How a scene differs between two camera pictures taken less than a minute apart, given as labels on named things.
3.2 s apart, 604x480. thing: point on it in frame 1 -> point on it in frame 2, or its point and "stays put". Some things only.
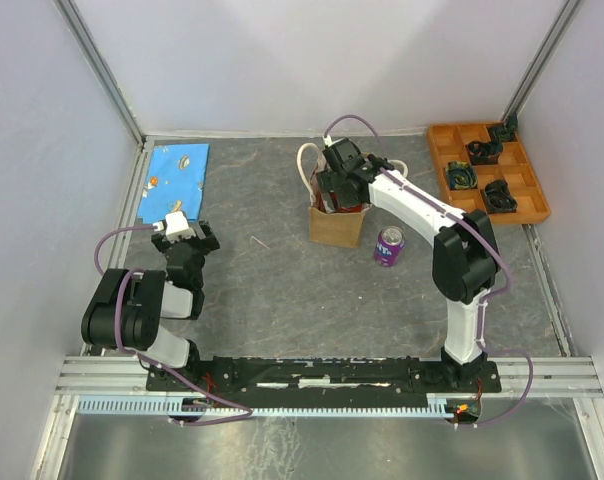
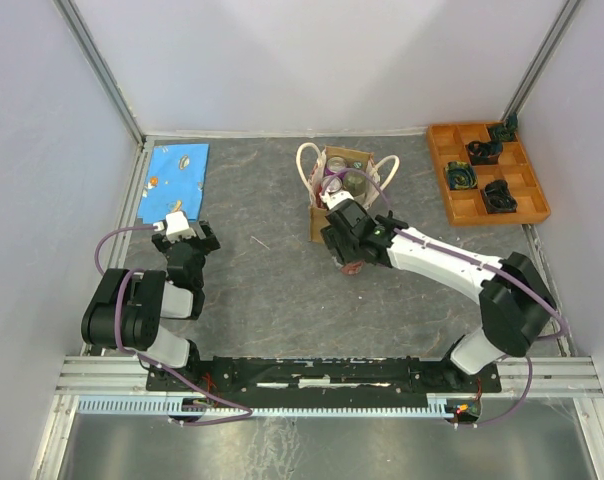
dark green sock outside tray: x=512 y=122 stays put
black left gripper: x=207 y=244 stays put
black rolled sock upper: x=484 y=153 stays put
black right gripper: x=329 y=182 -> x=334 y=241
